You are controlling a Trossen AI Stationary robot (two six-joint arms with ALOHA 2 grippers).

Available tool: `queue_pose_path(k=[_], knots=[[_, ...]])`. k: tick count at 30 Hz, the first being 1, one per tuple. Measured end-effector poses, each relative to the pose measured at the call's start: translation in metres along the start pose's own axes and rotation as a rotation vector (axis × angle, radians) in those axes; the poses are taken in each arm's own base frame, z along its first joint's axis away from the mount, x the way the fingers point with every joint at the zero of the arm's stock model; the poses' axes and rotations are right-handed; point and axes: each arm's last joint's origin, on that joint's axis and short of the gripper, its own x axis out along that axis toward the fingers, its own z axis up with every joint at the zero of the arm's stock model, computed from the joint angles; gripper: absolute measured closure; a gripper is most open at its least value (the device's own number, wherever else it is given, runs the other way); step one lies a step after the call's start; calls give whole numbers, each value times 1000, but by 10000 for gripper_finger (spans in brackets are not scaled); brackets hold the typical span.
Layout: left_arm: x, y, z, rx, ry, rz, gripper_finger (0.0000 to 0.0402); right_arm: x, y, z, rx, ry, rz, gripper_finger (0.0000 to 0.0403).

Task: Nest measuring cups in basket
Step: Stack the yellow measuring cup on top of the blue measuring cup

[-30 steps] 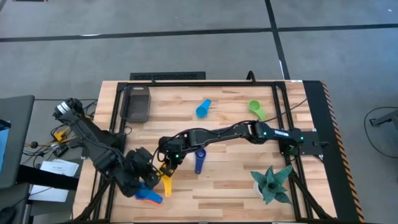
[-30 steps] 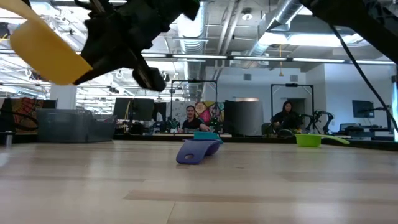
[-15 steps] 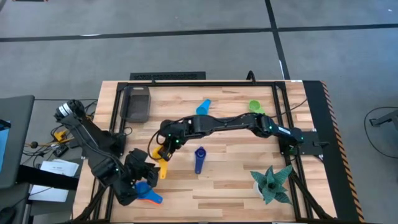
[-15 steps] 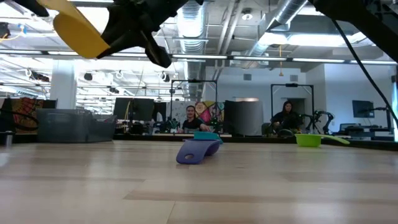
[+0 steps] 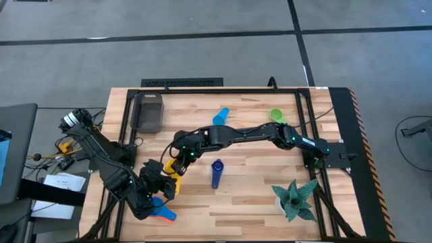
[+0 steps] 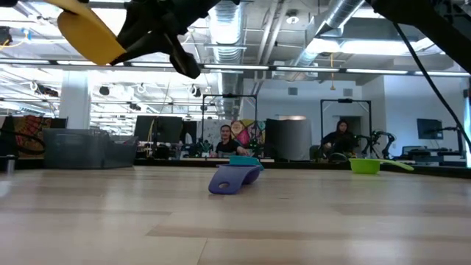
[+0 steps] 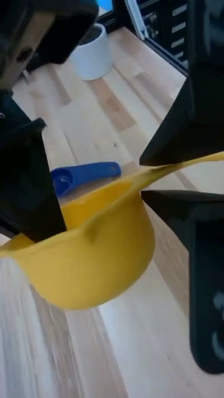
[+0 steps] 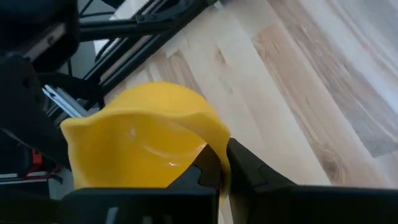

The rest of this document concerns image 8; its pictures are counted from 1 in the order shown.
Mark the silver aluminium bar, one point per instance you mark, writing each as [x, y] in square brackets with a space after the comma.
[65, 101]

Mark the yellow measuring cup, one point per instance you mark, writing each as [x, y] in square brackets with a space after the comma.
[140, 146]

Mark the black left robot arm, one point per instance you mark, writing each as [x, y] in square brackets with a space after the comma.
[21, 99]

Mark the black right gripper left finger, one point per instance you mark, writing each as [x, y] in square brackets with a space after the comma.
[140, 205]

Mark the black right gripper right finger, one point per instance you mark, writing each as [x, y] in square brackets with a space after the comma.
[295, 205]

